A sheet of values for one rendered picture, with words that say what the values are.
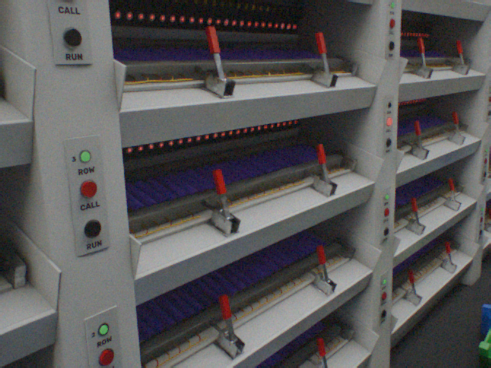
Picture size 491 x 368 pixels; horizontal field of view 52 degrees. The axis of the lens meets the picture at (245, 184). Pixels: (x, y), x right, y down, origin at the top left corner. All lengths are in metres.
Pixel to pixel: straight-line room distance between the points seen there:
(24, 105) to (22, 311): 0.20
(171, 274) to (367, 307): 0.61
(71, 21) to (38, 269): 0.25
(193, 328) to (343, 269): 0.40
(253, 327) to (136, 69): 0.45
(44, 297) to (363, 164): 0.70
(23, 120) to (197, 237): 0.30
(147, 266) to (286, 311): 0.36
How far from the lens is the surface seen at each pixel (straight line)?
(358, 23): 1.06
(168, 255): 0.65
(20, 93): 0.52
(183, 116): 0.63
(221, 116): 0.68
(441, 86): 1.37
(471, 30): 1.71
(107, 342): 0.61
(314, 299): 0.97
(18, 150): 0.52
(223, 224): 0.72
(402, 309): 1.38
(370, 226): 1.09
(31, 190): 0.54
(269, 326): 0.87
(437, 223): 1.46
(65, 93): 0.53
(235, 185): 0.81
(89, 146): 0.54
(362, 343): 1.20
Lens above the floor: 0.72
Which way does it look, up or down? 13 degrees down
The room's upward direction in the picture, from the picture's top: 2 degrees counter-clockwise
